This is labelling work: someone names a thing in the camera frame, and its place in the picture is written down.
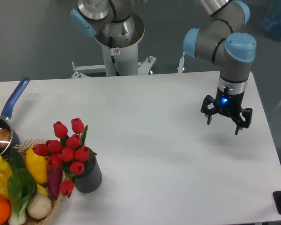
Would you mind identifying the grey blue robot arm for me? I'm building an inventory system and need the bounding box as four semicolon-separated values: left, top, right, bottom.
70;0;256;130

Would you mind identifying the dark green cucumber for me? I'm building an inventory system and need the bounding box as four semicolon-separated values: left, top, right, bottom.
8;148;26;172

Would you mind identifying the yellow bell pepper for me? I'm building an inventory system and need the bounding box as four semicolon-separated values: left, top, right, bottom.
0;156;13;199

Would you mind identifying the yellow banana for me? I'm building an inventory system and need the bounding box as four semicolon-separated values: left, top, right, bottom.
37;184;48;196

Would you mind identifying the red tulip bouquet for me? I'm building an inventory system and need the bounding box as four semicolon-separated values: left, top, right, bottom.
33;118;97;197

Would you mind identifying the white garlic bulb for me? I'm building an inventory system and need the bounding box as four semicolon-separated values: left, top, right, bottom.
27;194;52;219

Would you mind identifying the green bok choy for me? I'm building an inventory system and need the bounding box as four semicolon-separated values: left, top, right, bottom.
7;168;37;225

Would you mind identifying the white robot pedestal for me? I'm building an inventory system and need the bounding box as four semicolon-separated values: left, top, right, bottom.
71;12;187;79

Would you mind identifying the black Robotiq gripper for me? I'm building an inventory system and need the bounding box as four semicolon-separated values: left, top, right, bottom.
200;88;252;135

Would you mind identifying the woven bamboo basket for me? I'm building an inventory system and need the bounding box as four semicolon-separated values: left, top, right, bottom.
14;139;62;225

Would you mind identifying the yellow squash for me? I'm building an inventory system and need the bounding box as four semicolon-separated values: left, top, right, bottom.
25;145;48;185

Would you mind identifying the blue handled saucepan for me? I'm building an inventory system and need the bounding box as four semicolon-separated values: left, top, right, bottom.
0;77;30;157

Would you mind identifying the purple eggplant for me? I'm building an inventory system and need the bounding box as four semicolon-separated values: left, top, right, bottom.
47;167;63;198

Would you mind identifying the blue container in background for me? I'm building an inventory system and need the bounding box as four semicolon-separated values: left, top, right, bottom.
263;0;281;41

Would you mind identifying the grey ribbed vase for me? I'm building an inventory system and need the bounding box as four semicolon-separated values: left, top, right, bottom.
75;156;102;193

